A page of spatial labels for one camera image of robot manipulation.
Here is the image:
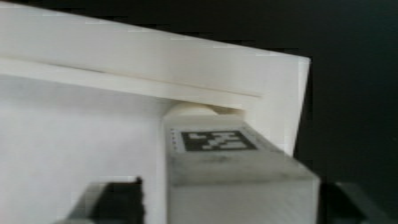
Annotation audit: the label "white table leg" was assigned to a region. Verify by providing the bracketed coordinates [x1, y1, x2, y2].
[164, 103, 320, 224]

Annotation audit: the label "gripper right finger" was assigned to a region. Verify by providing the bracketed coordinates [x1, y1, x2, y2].
[319, 182, 395, 224]

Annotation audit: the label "white square tabletop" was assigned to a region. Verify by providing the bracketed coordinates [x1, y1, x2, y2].
[0, 1, 312, 224]

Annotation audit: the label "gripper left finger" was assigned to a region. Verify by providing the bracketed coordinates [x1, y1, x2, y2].
[56, 177, 146, 224]

